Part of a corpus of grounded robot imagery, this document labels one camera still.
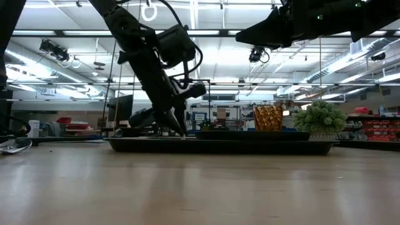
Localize black ceiling mounted camera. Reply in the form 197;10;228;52
38;39;71;63

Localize black serving tray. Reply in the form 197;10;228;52
104;137;341;156

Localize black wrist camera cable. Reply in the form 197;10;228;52
157;0;204;90

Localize black computer monitor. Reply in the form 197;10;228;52
107;94;134;124

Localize green potted plant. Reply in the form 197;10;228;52
292;99;348;141

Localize black overhead camera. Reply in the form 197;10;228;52
248;46;271;64

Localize red storage bins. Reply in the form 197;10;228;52
363;119;400;142

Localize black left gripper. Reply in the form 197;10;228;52
117;42;208;138

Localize white cable loop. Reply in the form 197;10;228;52
141;2;158;23

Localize black overhead frame beam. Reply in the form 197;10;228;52
11;29;400;39

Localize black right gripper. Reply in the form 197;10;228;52
235;0;356;50

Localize white plastic container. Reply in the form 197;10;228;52
27;119;41;139

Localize red flat trays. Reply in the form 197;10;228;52
56;116;90;131

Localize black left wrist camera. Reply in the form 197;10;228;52
156;24;197;69

